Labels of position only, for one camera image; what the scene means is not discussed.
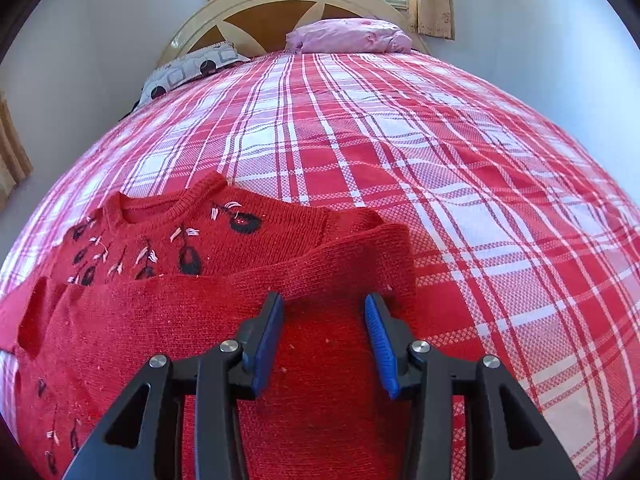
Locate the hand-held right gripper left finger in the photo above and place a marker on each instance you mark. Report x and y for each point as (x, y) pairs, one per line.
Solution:
(265, 350)

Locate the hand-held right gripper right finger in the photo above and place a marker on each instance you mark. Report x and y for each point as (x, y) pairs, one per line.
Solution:
(380, 350)

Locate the red knitted sweater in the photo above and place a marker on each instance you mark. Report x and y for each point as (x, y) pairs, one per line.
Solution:
(325, 280)

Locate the red plaid bed sheet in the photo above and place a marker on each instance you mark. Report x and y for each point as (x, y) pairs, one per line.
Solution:
(400, 160)

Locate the grey patterned pillow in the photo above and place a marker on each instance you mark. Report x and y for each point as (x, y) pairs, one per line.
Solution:
(200, 62)

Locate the pink pillow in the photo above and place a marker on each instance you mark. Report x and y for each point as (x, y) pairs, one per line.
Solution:
(350, 35)

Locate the cream wooden headboard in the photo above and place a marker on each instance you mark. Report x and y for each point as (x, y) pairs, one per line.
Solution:
(260, 25)

